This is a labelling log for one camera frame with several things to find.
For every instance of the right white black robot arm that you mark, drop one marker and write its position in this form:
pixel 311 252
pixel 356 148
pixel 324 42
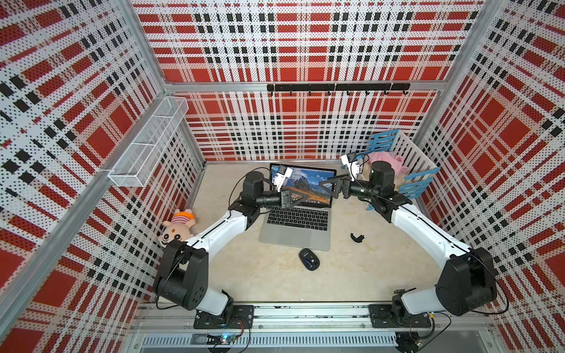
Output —
pixel 467 280

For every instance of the black wireless mouse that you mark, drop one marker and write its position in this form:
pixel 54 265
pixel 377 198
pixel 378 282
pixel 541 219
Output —
pixel 310 261

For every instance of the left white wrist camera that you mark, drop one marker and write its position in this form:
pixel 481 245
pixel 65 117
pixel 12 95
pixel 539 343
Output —
pixel 279 176

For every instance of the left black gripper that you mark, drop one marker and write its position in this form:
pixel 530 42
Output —
pixel 285 199

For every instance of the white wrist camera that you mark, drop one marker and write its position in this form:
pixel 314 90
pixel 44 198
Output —
pixel 279 176
pixel 353 163

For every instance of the black mouse battery cover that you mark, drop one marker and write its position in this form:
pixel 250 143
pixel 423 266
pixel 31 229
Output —
pixel 357 239

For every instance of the black wall hook rail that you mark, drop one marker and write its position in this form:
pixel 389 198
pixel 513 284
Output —
pixel 336 87

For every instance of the white blue slatted crate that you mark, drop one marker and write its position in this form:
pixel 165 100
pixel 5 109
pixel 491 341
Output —
pixel 421 168

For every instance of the white wire mesh shelf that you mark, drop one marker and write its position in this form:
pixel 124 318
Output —
pixel 137 164

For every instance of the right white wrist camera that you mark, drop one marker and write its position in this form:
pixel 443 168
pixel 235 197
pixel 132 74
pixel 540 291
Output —
pixel 353 163

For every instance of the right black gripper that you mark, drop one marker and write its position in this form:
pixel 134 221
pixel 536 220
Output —
pixel 343 184

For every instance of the pink cloth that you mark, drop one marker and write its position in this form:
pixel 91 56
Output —
pixel 396 162

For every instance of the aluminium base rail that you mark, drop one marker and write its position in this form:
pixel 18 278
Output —
pixel 311 327

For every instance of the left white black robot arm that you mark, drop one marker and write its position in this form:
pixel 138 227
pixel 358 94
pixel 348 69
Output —
pixel 183 275

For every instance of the orange plush doll toy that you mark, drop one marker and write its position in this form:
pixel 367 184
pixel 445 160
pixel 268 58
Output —
pixel 178 228

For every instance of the silver open laptop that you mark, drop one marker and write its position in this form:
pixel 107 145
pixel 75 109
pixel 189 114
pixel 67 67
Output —
pixel 306 225

